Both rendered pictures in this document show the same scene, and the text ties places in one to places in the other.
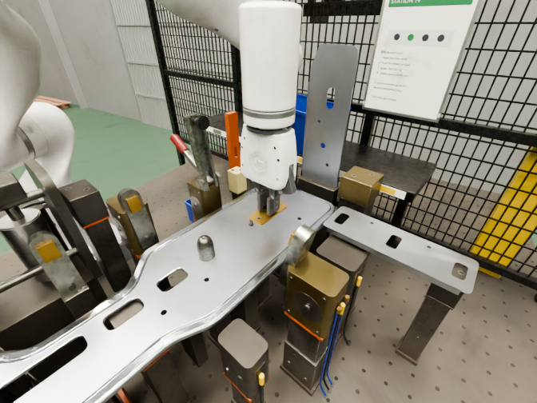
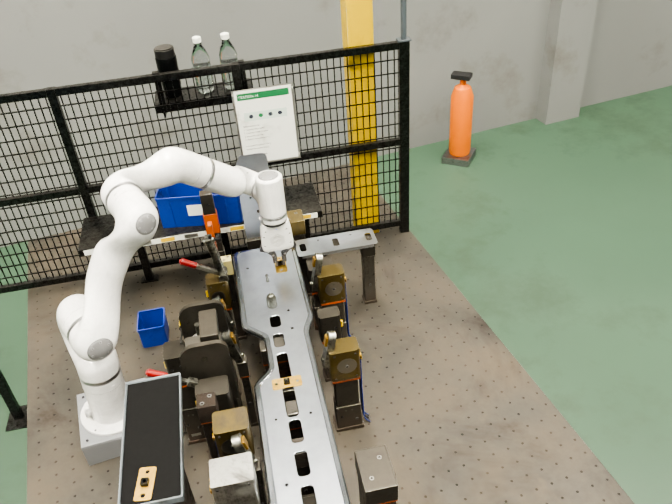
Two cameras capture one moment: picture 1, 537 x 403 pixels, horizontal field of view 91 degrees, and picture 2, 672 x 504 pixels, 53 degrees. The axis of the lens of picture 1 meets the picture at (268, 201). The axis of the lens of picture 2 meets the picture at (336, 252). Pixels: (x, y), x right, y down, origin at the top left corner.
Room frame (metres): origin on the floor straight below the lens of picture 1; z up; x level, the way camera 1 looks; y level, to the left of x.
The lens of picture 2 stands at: (-0.86, 1.22, 2.42)
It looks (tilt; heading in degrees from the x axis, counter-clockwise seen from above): 37 degrees down; 311
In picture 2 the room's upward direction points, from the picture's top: 5 degrees counter-clockwise
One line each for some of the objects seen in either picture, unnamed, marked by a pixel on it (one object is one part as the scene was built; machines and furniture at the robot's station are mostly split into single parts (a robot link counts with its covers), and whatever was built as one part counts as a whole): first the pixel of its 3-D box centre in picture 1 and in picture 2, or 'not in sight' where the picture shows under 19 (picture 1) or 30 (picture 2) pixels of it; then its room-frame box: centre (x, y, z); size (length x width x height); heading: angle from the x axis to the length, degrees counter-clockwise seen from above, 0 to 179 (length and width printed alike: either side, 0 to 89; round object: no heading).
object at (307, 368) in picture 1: (314, 336); (337, 309); (0.28, -0.09, 0.87); 0.12 x 0.07 x 0.35; 49
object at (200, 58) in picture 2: not in sight; (201, 64); (1.02, -0.31, 1.53); 0.07 x 0.07 x 0.20
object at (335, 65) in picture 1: (325, 123); (256, 197); (0.66, -0.14, 1.17); 0.12 x 0.01 x 0.34; 49
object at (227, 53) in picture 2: not in sight; (228, 60); (0.95, -0.38, 1.53); 0.07 x 0.07 x 0.20
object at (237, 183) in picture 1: (240, 225); (234, 299); (0.61, 0.08, 0.88); 0.04 x 0.04 x 0.37; 49
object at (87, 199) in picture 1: (113, 265); not in sight; (0.42, 0.36, 0.91); 0.07 x 0.05 x 0.42; 49
